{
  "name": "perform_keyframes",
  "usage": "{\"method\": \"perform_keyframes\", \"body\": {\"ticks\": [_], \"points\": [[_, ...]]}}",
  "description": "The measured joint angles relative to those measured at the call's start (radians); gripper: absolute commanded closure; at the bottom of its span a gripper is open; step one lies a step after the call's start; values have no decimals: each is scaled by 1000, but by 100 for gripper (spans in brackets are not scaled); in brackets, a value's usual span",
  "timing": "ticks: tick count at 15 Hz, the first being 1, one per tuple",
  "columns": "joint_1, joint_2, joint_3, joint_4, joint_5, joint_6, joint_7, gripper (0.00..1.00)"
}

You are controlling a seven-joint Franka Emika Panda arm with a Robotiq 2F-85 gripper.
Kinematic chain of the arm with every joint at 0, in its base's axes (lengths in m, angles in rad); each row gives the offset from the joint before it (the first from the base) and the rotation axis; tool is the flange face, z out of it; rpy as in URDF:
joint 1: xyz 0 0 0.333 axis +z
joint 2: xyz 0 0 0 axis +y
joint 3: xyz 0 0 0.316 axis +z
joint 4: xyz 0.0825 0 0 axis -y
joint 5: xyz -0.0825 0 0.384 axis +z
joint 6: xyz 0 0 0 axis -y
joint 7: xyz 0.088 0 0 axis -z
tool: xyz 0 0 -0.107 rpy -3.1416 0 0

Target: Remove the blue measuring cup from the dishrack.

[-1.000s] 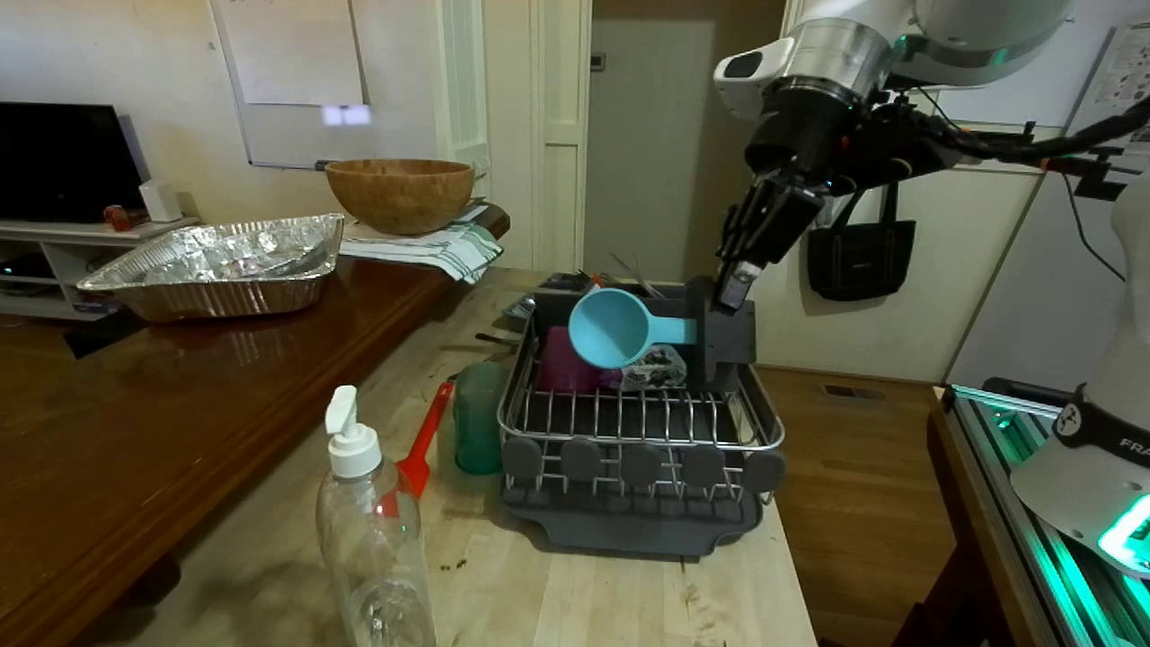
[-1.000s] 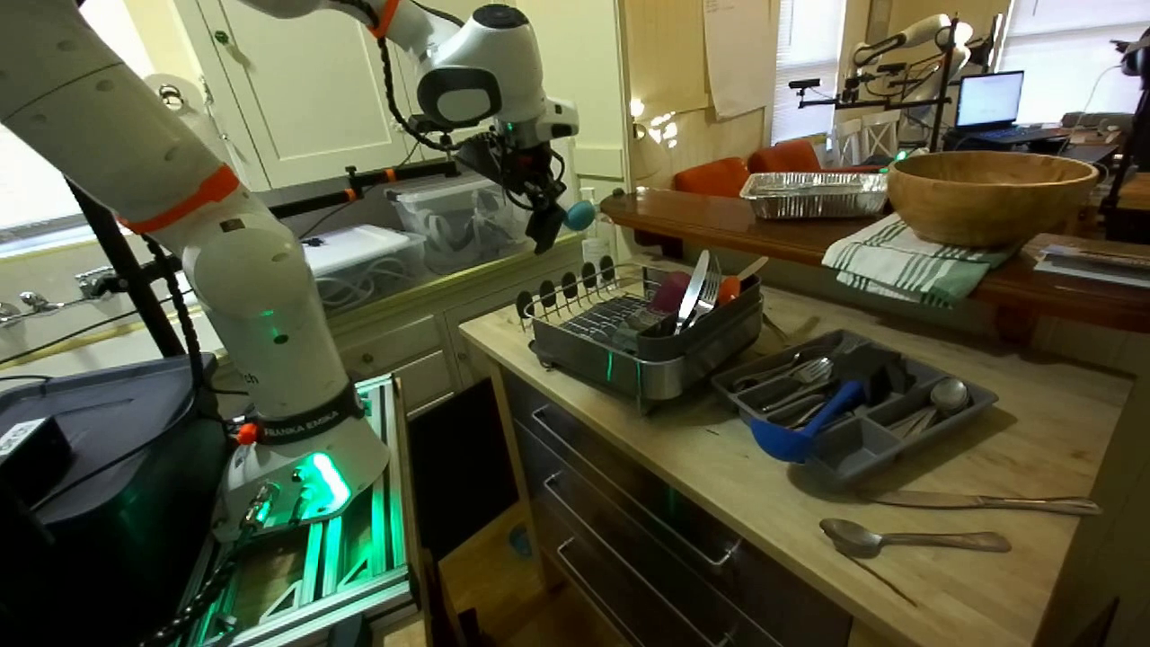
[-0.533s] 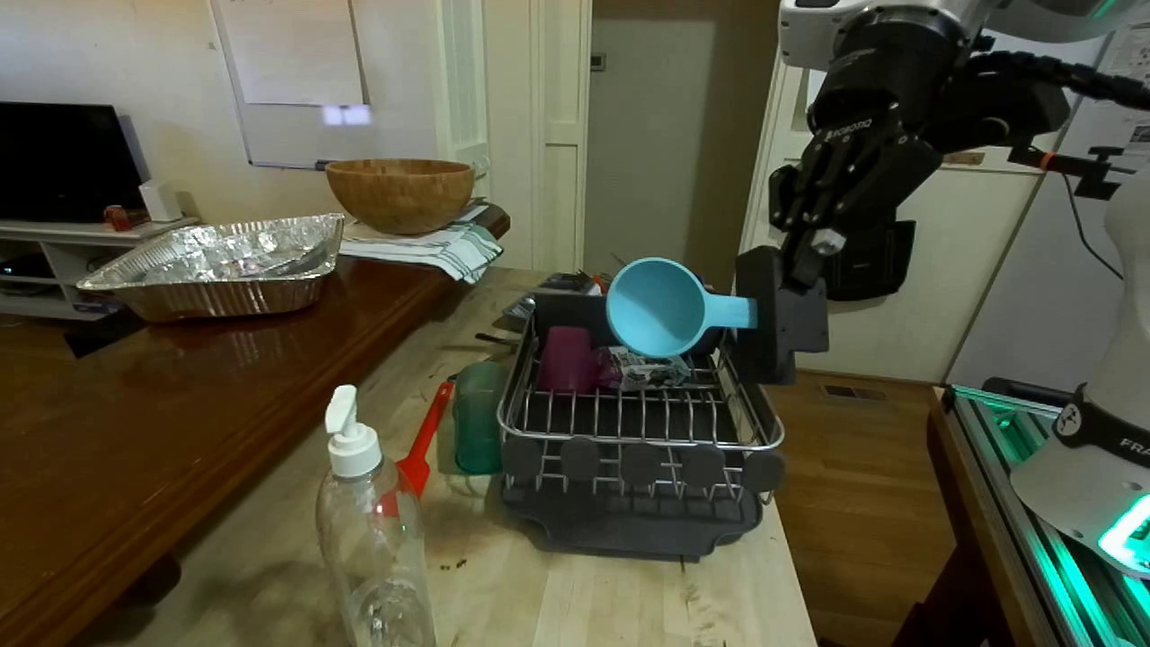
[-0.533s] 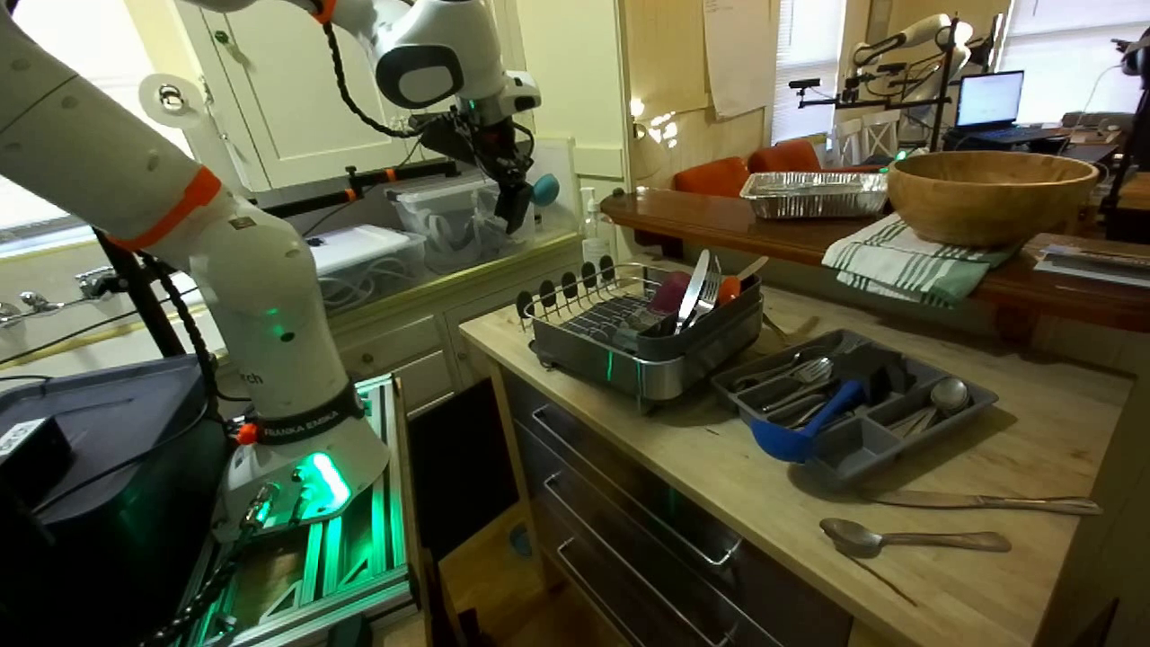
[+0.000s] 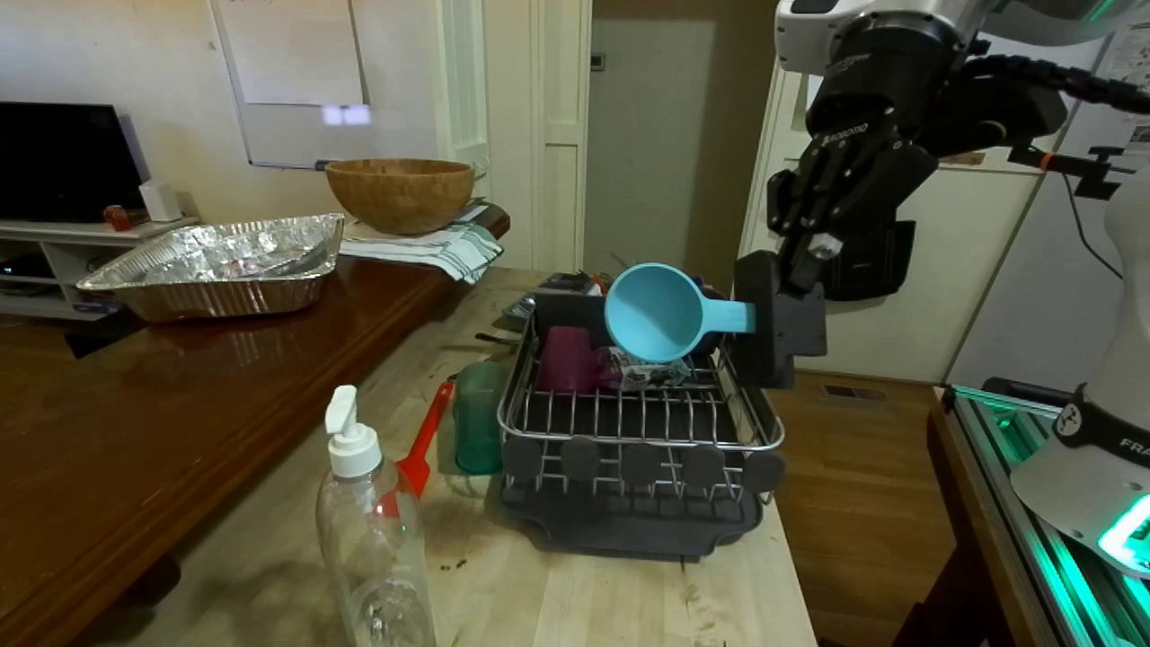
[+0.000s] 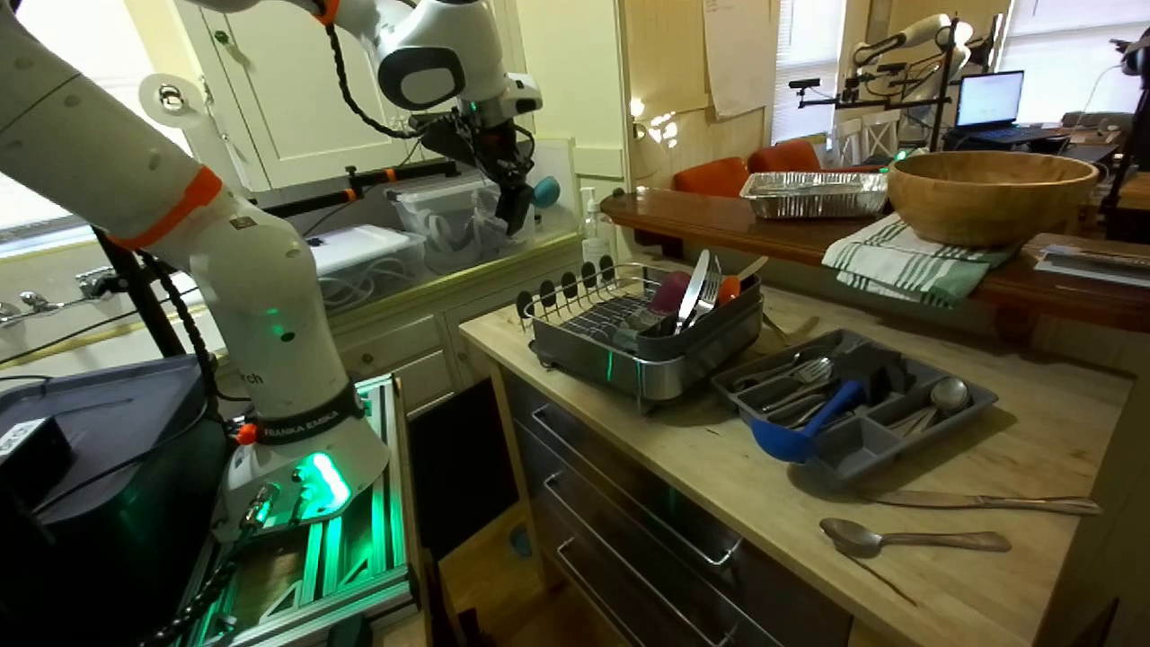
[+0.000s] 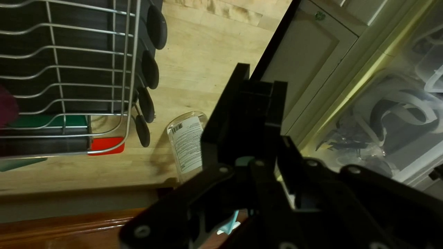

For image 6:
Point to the open laptop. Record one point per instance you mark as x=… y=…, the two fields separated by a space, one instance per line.
x=990 y=103

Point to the grey cutlery tray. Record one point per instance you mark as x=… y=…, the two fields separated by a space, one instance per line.
x=855 y=433

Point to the paper sheet on wall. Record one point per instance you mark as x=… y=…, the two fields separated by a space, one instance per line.
x=740 y=55

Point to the white storage box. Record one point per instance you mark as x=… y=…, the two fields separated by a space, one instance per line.
x=365 y=272

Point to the black control box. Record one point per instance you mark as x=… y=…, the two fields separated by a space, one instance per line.
x=96 y=490

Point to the brown wooden counter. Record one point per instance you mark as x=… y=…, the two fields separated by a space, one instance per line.
x=720 y=227

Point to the pink plastic dish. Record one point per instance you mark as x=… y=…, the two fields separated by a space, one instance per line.
x=671 y=294

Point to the orange cushion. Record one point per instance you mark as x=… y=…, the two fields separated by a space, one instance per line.
x=714 y=178
x=784 y=155

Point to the thin wooden utensil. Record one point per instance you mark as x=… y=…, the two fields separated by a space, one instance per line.
x=984 y=502

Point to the white plate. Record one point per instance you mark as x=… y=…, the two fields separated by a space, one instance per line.
x=692 y=288

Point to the blue plastic scoop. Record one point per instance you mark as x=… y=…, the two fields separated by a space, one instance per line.
x=794 y=430

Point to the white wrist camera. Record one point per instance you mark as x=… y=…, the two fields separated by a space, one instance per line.
x=521 y=94

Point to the green striped dish towel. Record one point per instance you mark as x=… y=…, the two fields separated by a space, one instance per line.
x=903 y=265

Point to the clear plastic container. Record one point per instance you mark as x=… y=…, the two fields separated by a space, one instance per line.
x=442 y=217

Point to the round metal ladle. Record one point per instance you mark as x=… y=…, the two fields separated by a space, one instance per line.
x=940 y=399

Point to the drawer cabinet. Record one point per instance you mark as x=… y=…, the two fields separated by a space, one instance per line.
x=647 y=542

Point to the magazine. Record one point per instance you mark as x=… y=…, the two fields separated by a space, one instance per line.
x=1093 y=269

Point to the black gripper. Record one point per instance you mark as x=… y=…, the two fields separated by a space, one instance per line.
x=489 y=146

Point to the metal serving spoon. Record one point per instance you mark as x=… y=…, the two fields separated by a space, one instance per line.
x=794 y=375

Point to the large wooden bowl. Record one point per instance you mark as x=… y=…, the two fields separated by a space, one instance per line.
x=994 y=198

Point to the aluminium foil tray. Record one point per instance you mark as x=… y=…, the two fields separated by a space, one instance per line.
x=815 y=194

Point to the black tripod pole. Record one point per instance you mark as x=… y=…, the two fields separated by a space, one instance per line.
x=145 y=308

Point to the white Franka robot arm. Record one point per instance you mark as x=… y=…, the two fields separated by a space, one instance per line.
x=255 y=312

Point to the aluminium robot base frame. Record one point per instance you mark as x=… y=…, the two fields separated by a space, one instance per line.
x=347 y=550

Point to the grey metal dishrack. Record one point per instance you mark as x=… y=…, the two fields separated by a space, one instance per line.
x=634 y=355

